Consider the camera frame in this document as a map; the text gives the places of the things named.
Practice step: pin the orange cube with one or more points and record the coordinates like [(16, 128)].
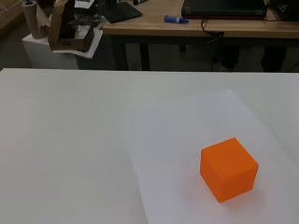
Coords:
[(229, 169)]

